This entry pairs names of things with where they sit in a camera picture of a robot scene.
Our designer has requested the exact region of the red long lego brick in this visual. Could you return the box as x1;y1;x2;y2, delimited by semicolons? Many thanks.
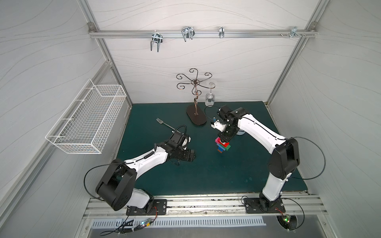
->
219;141;230;147

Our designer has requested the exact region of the green long lego brick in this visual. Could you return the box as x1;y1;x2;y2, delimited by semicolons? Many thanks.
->
218;144;231;150

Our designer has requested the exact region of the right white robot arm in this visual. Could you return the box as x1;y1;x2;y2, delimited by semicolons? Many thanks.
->
213;105;300;211

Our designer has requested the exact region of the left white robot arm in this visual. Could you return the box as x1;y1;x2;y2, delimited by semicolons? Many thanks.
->
95;131;195;214

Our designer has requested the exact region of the light blue mug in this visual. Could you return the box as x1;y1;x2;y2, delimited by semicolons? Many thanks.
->
236;130;246;135

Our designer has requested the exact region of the dark oval stand base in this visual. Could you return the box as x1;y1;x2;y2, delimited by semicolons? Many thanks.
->
186;104;207;126

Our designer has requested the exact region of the wine glass hanging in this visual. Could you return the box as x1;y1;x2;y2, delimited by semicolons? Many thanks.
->
205;82;215;107

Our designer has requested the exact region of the silver metal fork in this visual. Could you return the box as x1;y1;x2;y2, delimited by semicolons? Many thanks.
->
156;118;175;130

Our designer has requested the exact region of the copper stand pole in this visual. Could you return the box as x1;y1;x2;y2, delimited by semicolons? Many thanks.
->
176;68;213;106

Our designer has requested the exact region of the small metal hook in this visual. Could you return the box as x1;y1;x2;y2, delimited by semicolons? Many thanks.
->
219;26;225;39

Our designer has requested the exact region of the metal angled hook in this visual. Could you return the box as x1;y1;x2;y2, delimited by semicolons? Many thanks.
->
181;26;195;42

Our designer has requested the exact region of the metal double hook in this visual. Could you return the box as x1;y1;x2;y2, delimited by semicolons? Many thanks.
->
150;32;163;52

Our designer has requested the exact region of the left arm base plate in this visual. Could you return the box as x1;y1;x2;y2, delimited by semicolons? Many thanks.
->
126;199;167;216

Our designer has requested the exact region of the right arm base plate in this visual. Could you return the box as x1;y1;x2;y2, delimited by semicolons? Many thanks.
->
242;197;286;214

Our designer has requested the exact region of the white slotted cable duct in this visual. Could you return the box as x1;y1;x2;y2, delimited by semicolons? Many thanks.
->
91;216;266;229

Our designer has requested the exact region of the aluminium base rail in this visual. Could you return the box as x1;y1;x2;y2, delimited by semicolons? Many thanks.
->
155;191;328;216

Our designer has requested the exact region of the white wire basket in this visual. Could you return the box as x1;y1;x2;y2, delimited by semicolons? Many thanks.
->
45;79;127;154

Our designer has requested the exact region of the metal bracket hook right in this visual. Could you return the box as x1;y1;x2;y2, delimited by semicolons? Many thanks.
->
280;27;304;39

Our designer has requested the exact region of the aluminium top rail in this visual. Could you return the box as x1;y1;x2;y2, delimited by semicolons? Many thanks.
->
89;28;318;39

